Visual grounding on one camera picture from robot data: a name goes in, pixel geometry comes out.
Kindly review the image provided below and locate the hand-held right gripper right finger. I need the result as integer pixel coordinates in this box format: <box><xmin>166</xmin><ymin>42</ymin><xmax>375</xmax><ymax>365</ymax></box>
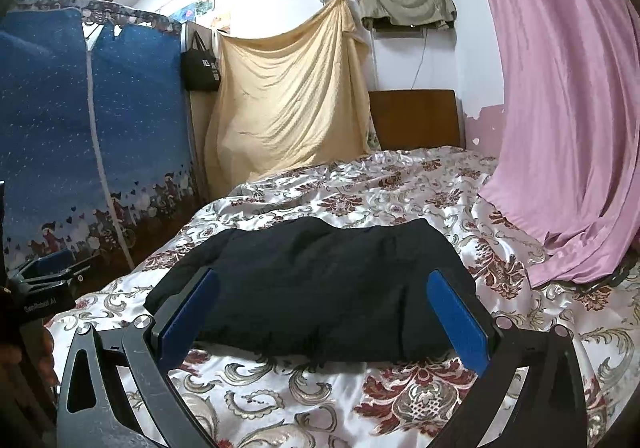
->
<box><xmin>425</xmin><ymin>268</ymin><xmax>590</xmax><ymax>448</ymax></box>

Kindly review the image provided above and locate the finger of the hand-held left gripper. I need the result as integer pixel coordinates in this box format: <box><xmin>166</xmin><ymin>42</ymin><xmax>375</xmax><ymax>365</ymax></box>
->
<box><xmin>22</xmin><ymin>264</ymin><xmax>92</xmax><ymax>286</ymax></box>
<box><xmin>17</xmin><ymin>248</ymin><xmax>77</xmax><ymax>273</ymax></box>

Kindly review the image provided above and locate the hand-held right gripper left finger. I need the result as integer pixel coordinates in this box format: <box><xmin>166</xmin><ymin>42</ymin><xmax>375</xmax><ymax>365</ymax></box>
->
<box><xmin>56</xmin><ymin>267</ymin><xmax>222</xmax><ymax>448</ymax></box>

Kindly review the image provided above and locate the black garment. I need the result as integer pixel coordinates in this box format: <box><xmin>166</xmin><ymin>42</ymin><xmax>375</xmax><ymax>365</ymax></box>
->
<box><xmin>144</xmin><ymin>216</ymin><xmax>485</xmax><ymax>365</ymax></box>

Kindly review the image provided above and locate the person's left hand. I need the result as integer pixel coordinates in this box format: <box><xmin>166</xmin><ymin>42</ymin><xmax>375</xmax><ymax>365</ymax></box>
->
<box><xmin>38</xmin><ymin>328</ymin><xmax>60</xmax><ymax>386</ymax></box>

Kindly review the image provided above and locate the blue fabric wardrobe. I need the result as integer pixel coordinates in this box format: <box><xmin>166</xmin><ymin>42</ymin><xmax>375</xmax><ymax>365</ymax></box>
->
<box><xmin>0</xmin><ymin>0</ymin><xmax>210</xmax><ymax>281</ymax></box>

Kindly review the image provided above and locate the floral satin bedspread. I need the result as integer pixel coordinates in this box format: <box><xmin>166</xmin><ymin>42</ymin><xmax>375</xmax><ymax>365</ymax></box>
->
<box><xmin>44</xmin><ymin>145</ymin><xmax>640</xmax><ymax>448</ymax></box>

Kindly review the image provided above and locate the wooden headboard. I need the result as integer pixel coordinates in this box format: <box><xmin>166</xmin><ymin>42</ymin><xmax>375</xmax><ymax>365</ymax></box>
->
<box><xmin>368</xmin><ymin>88</ymin><xmax>467</xmax><ymax>151</ymax></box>

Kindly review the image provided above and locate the beige hanging sheet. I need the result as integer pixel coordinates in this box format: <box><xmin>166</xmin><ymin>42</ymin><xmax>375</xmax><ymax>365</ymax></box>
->
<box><xmin>203</xmin><ymin>0</ymin><xmax>374</xmax><ymax>202</ymax></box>

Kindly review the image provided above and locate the black tote bag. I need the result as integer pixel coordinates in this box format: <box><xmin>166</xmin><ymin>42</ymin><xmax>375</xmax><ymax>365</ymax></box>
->
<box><xmin>180</xmin><ymin>30</ymin><xmax>224</xmax><ymax>92</ymax></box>

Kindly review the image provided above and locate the pink curtain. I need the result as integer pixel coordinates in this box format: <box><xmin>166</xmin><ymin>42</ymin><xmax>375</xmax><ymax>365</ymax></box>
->
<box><xmin>456</xmin><ymin>0</ymin><xmax>640</xmax><ymax>289</ymax></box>

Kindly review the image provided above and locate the olive green hanging garment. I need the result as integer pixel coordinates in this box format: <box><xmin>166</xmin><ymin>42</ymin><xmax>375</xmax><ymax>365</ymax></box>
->
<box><xmin>358</xmin><ymin>0</ymin><xmax>457</xmax><ymax>33</ymax></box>

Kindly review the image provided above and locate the thin wall cable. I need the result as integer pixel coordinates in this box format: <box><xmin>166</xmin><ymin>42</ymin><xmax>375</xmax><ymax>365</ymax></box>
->
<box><xmin>411</xmin><ymin>30</ymin><xmax>427</xmax><ymax>89</ymax></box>

